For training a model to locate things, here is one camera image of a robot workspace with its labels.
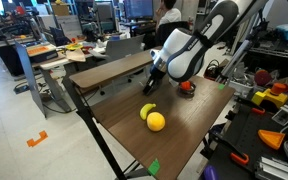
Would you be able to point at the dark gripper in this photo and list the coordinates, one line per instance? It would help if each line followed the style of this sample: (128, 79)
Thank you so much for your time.
(157, 73)

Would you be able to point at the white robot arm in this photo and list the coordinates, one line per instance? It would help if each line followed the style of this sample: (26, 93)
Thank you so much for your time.
(190, 50)

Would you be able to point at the yellow banana toy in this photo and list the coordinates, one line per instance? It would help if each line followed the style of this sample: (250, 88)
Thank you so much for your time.
(146, 110)

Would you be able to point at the yellow round fruit toy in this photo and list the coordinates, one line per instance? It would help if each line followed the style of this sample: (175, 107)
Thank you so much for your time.
(155, 121)

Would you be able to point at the orange toy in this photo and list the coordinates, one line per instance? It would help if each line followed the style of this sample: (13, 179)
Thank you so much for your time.
(185, 85)

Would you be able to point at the purple eggplant toy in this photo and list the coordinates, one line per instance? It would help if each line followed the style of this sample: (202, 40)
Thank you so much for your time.
(210, 173)

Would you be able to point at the dark round bowl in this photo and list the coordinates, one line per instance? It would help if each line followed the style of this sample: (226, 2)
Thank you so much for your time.
(186, 93)

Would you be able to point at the long wooden side table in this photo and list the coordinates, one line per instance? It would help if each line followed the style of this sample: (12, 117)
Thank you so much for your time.
(114, 69)

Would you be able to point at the grey chair back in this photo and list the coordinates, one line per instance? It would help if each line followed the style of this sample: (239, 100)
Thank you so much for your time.
(124, 48)

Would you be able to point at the black office chair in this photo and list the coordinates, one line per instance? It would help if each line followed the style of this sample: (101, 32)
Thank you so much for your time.
(170, 31)

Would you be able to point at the black backpack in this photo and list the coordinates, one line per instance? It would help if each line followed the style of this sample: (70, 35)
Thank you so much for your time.
(214, 71)

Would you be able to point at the green tape strip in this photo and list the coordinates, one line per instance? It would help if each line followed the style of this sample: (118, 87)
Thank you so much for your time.
(221, 86)

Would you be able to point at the seated person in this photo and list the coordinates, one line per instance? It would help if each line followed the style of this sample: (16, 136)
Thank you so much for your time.
(169, 15)

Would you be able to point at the computer monitor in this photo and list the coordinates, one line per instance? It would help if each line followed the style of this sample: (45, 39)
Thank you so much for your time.
(138, 8)

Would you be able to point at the beige cloth bag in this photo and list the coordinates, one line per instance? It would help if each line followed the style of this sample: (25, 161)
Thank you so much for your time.
(75, 55)

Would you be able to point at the black workbench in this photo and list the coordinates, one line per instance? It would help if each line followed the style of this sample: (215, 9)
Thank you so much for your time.
(222, 156)

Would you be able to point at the orange black bar clamp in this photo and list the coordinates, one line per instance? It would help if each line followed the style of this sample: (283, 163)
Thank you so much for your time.
(257, 110)
(240, 158)

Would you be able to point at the black perforated board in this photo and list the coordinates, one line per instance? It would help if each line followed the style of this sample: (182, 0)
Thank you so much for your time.
(250, 133)

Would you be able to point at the red round disc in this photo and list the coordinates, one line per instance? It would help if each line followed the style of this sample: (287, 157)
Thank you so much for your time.
(262, 77)

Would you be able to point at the box with orange lid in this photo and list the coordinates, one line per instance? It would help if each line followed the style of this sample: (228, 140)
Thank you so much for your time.
(40, 51)

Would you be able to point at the grey divider panel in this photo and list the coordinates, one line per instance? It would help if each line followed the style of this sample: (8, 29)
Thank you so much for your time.
(30, 80)

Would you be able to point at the yellow emergency stop box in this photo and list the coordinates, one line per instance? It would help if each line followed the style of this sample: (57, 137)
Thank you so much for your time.
(275, 96)

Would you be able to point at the orange wedge-shaped piece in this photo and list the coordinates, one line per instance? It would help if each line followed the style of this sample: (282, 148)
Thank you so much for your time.
(271, 138)

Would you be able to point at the grey metal frame bar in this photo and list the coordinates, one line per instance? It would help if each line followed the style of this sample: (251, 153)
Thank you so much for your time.
(235, 58)

